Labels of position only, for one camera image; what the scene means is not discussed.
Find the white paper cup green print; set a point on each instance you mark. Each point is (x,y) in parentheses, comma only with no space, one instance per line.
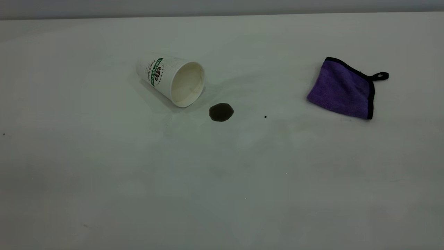
(163,78)

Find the purple cloth black trim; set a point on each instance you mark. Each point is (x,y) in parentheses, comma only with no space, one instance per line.
(338,90)

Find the dark coffee spill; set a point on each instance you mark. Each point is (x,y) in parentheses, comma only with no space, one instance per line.
(221,112)

